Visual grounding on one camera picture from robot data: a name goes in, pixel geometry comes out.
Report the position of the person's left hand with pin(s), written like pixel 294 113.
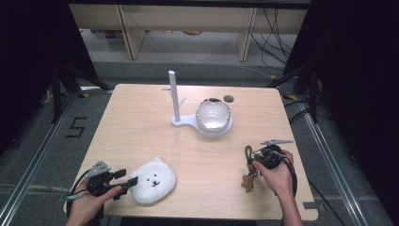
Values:
pixel 87 208

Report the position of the white stand with pole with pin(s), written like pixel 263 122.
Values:
pixel 173 94

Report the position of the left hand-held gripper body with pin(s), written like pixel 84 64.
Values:
pixel 98 182

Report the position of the black curtain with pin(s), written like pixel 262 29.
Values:
pixel 34 62
pixel 354 78

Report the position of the beige wooden desk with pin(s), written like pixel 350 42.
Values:
pixel 188 19

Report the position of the dark round table hole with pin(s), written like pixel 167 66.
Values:
pixel 228 99

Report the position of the grey tape piece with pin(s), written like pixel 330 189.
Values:
pixel 312 205

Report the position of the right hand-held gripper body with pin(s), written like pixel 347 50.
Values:
pixel 271 157

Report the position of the person's right hand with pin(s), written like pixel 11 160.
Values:
pixel 279 180

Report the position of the aluminium floor rail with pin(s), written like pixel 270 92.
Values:
pixel 332 171
pixel 31 160

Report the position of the white plush bear pouch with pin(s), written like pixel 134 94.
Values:
pixel 153 182

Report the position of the yellow object under desk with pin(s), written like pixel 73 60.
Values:
pixel 191 32

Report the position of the black metal stand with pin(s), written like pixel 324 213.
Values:
pixel 313 94
pixel 57 94

